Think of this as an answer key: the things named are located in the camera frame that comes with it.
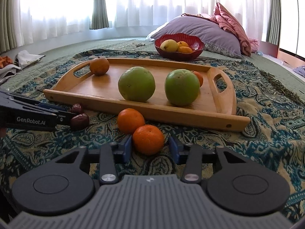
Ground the white sheer curtain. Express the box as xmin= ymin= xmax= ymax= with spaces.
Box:
xmin=20 ymin=0 xmax=270 ymax=45

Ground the purple pillow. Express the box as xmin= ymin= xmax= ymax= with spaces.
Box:
xmin=146 ymin=16 xmax=242 ymax=59

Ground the orange fruit in bowl front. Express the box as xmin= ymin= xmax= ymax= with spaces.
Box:
xmin=177 ymin=46 xmax=193 ymax=54

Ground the green quilted bedspread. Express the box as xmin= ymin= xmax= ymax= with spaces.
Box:
xmin=1 ymin=38 xmax=304 ymax=101

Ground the pink crumpled blanket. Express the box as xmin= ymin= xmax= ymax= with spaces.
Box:
xmin=181 ymin=2 xmax=259 ymax=56

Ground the green curtain far left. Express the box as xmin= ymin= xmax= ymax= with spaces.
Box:
xmin=0 ymin=0 xmax=24 ymax=53

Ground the lavender cloth on floor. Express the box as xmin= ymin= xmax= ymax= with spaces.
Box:
xmin=293 ymin=65 xmax=305 ymax=77

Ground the yellow mango in bowl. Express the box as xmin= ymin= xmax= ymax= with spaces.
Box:
xmin=160 ymin=39 xmax=179 ymax=53

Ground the green curtain right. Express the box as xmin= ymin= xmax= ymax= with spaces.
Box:
xmin=266 ymin=0 xmax=281 ymax=46

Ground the red fruit bowl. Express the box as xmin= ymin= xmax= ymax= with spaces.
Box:
xmin=155 ymin=33 xmax=205 ymax=61

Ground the small tangerine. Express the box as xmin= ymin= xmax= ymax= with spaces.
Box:
xmin=117 ymin=108 xmax=145 ymax=134
xmin=192 ymin=71 xmax=204 ymax=87
xmin=132 ymin=125 xmax=164 ymax=155

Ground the orange cloth at left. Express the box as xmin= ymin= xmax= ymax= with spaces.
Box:
xmin=0 ymin=56 xmax=14 ymax=69

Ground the orange fruit in bowl back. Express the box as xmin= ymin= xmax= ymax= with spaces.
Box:
xmin=177 ymin=41 xmax=189 ymax=47

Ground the green apple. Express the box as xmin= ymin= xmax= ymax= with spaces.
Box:
xmin=164 ymin=69 xmax=200 ymax=106
xmin=118 ymin=66 xmax=156 ymax=102

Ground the large dull orange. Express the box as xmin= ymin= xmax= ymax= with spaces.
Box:
xmin=89 ymin=57 xmax=110 ymax=76

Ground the wooden serving tray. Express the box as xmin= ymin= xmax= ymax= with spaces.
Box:
xmin=43 ymin=58 xmax=250 ymax=132

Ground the orange fruit in bowl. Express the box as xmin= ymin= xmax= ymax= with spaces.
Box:
xmin=177 ymin=46 xmax=193 ymax=54
xmin=177 ymin=41 xmax=189 ymax=47

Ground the green curtain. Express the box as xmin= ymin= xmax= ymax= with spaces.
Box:
xmin=266 ymin=0 xmax=281 ymax=46
xmin=89 ymin=0 xmax=109 ymax=30
xmin=0 ymin=0 xmax=24 ymax=53

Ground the white paper bag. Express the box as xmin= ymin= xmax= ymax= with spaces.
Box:
xmin=14 ymin=50 xmax=45 ymax=69

